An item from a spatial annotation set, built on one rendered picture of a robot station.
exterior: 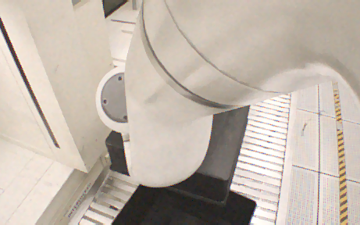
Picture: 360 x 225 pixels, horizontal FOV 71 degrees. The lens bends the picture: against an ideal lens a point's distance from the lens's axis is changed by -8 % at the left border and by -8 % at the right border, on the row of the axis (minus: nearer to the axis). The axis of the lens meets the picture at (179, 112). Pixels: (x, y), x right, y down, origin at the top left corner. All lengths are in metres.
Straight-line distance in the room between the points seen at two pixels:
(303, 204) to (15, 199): 1.55
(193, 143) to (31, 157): 0.71
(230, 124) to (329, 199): 1.39
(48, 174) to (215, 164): 0.50
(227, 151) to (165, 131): 0.36
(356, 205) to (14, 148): 1.88
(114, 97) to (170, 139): 0.11
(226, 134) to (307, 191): 1.34
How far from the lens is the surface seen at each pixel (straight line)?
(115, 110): 0.33
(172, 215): 0.82
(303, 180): 1.95
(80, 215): 0.88
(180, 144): 0.26
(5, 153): 0.97
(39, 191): 0.83
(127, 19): 1.55
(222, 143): 0.60
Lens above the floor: 1.52
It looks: 44 degrees down
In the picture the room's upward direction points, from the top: straight up
